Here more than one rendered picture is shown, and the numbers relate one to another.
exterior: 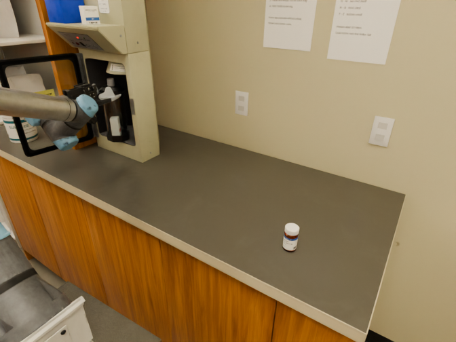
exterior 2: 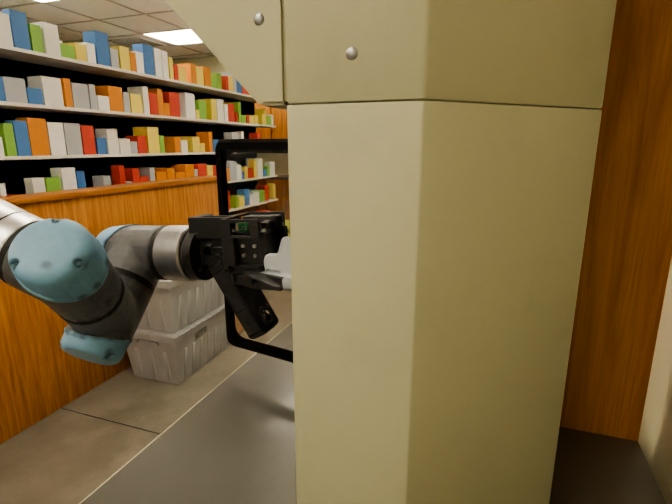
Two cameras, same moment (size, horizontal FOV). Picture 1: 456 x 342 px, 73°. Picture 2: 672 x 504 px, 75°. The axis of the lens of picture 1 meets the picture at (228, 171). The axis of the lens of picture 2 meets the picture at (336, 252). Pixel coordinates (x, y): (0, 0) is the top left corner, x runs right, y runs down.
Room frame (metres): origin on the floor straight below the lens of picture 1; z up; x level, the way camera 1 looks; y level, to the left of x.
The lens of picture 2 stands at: (1.21, 0.02, 1.38)
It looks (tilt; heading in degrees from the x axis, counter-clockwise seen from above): 14 degrees down; 77
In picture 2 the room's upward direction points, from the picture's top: straight up
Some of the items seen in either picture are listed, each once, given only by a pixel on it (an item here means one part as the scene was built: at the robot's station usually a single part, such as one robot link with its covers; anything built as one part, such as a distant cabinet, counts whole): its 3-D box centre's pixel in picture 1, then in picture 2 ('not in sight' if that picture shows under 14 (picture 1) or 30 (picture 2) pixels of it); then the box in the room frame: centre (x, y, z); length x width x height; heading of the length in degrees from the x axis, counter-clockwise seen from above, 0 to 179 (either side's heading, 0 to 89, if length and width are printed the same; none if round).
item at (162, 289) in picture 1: (163, 239); not in sight; (1.30, 0.34, 0.45); 2.05 x 0.67 x 0.90; 57
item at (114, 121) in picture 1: (115, 112); not in sight; (1.33, 0.51, 1.15); 0.11 x 0.11 x 0.21
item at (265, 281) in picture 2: (100, 101); (264, 276); (1.24, 0.53, 1.23); 0.09 x 0.05 x 0.02; 123
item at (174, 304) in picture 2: not in sight; (177, 289); (0.84, 2.83, 0.49); 0.60 x 0.42 x 0.33; 57
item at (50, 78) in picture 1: (51, 104); (288, 256); (1.30, 0.76, 1.19); 0.30 x 0.01 x 0.40; 137
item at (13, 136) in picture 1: (20, 125); not in sight; (1.51, 1.08, 1.01); 0.13 x 0.13 x 0.15
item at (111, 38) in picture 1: (86, 37); (301, 72); (1.29, 0.56, 1.46); 0.32 x 0.12 x 0.10; 57
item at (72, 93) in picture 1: (81, 98); (237, 248); (1.21, 0.58, 1.25); 0.12 x 0.08 x 0.09; 147
